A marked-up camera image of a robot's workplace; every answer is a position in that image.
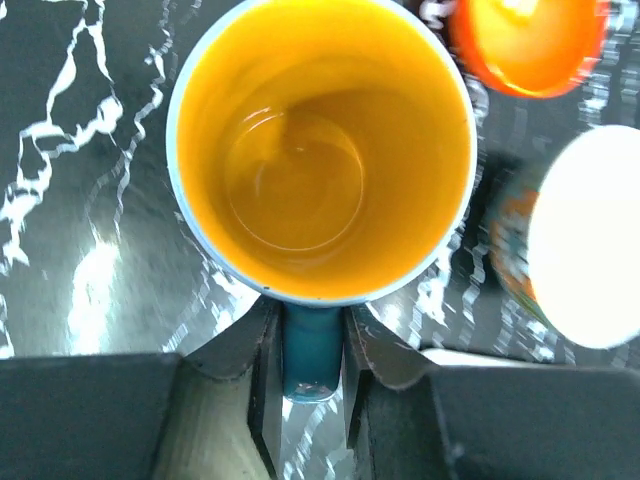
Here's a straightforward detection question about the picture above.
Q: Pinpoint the white ceramic bowl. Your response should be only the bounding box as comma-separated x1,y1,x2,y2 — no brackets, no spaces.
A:
488,125,639,349

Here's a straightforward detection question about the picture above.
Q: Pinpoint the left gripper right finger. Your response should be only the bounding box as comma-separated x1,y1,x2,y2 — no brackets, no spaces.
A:
342,307,639,479

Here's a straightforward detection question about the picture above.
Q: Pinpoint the blue mug yellow inside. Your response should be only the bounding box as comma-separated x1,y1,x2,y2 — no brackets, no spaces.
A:
166,1,477,403

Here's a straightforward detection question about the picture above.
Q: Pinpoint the orange red bowl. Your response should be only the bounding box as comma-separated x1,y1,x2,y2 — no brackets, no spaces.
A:
448,0,610,99

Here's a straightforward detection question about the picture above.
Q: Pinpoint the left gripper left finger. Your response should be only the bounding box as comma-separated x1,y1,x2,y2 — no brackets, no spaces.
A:
1,298,282,479

